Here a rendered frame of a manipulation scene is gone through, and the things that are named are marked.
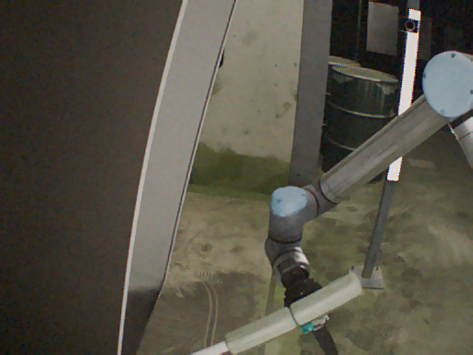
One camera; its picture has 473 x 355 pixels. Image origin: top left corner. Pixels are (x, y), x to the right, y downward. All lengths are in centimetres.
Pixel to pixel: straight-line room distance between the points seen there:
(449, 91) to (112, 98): 55
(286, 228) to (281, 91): 175
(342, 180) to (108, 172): 66
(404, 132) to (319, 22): 179
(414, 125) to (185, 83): 60
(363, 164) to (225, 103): 186
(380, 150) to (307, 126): 181
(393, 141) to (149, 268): 87
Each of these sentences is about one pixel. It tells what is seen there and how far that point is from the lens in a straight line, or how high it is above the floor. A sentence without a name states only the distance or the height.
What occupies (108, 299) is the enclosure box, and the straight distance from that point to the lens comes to 74.
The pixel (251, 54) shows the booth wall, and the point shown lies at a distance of 273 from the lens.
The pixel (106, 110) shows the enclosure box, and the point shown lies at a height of 120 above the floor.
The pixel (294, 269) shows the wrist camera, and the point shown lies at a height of 80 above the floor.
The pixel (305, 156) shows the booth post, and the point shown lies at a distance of 287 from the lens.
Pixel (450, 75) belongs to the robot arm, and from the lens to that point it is 76.
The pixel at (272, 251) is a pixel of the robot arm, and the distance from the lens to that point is 113.
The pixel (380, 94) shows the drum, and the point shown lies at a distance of 330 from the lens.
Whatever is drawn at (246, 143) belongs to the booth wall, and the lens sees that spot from 287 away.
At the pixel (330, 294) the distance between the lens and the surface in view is 88.
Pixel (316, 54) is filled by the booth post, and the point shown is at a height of 106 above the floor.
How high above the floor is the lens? 134
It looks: 24 degrees down
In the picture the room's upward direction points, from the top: 4 degrees clockwise
